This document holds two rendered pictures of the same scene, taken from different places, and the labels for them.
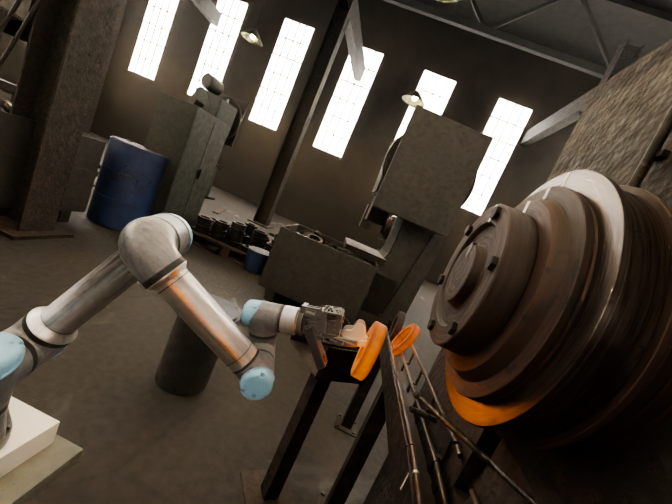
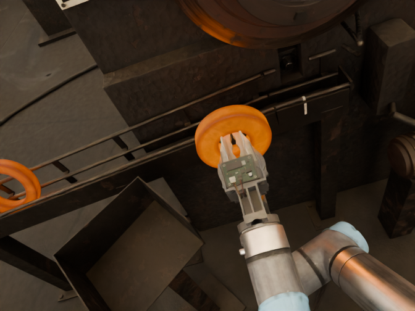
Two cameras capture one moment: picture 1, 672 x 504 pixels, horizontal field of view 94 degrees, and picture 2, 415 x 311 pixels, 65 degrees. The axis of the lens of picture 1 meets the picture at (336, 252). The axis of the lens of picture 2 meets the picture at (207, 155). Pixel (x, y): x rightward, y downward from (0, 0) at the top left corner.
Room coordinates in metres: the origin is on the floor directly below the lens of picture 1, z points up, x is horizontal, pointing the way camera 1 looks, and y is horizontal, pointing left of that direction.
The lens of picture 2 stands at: (0.83, 0.27, 1.32)
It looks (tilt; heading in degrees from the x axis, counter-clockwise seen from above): 49 degrees down; 273
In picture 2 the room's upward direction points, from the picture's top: 24 degrees counter-clockwise
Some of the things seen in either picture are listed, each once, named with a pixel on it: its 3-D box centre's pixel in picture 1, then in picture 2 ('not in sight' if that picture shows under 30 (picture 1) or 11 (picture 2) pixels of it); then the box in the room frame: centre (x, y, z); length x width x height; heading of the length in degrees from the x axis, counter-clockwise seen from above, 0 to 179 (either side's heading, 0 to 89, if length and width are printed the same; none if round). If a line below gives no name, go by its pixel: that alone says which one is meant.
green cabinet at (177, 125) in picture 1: (179, 172); not in sight; (3.73, 2.09, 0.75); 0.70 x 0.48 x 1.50; 174
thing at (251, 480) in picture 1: (301, 412); (174, 286); (1.11, -0.12, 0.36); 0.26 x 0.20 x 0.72; 29
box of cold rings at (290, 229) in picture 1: (321, 271); not in sight; (3.38, 0.06, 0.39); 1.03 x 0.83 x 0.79; 88
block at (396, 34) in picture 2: not in sight; (385, 69); (0.34, -0.34, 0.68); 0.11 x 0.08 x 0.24; 84
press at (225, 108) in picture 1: (206, 137); not in sight; (7.63, 3.92, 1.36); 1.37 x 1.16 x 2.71; 74
